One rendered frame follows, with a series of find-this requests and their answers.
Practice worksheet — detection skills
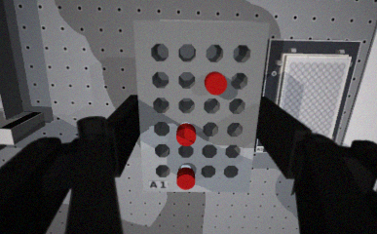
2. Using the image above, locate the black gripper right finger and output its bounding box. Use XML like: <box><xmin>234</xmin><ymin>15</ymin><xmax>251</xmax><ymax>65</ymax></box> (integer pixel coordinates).
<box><xmin>256</xmin><ymin>97</ymin><xmax>377</xmax><ymax>234</ymax></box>

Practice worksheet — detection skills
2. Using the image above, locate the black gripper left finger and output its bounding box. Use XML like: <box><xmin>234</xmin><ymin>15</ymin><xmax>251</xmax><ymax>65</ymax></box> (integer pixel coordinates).
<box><xmin>0</xmin><ymin>95</ymin><xmax>140</xmax><ymax>234</ymax></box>

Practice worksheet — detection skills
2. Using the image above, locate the black rectangular frame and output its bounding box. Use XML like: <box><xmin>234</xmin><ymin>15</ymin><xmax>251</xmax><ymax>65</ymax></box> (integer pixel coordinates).
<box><xmin>261</xmin><ymin>39</ymin><xmax>362</xmax><ymax>143</ymax></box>

